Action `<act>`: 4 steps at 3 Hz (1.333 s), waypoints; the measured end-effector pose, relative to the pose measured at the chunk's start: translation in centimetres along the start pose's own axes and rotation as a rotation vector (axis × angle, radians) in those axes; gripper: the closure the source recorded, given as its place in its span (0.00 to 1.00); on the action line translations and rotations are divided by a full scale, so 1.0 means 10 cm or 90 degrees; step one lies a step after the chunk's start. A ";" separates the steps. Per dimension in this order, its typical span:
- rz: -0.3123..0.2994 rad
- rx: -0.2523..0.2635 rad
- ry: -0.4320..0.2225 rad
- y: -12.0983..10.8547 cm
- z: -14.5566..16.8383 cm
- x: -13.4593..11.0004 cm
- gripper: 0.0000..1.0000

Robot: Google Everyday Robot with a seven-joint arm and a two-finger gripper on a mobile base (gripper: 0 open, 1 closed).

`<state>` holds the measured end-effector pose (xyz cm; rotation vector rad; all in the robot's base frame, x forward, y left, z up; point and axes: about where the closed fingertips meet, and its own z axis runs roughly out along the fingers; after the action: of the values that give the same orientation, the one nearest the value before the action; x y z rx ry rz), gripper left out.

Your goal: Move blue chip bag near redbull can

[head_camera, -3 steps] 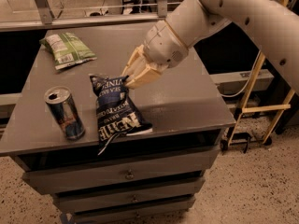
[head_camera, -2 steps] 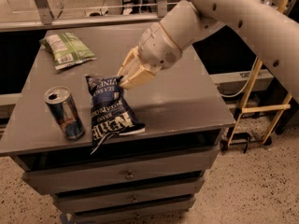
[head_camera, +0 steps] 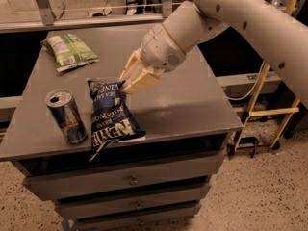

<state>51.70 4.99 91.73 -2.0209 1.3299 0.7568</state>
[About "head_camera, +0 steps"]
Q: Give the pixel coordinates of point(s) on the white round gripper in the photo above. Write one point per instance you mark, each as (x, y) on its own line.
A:
(160, 49)

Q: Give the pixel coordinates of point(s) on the blue chip bag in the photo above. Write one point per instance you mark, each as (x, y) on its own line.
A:
(111, 120)

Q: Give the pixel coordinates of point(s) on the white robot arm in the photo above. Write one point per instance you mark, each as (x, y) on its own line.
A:
(281, 40)

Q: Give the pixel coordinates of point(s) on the green chip bag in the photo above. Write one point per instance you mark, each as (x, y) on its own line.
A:
(69, 51)

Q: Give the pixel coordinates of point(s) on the redbull can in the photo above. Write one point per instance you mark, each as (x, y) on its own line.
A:
(63, 108)

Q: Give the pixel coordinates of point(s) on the grey drawer cabinet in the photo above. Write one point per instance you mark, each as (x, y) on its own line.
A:
(108, 161)

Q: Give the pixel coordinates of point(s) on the grey metal railing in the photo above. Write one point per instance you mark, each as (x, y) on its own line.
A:
(39, 15)

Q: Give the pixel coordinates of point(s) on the middle grey drawer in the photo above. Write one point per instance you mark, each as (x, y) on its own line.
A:
(133, 201)

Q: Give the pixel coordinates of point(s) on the grey drawer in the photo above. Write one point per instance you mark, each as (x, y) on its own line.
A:
(111, 222)
(133, 201)
(118, 177)

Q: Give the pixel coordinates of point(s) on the top grey drawer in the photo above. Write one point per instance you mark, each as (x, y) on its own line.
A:
(118, 177)

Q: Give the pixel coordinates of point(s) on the bottom grey drawer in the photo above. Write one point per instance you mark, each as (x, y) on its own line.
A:
(111, 222)

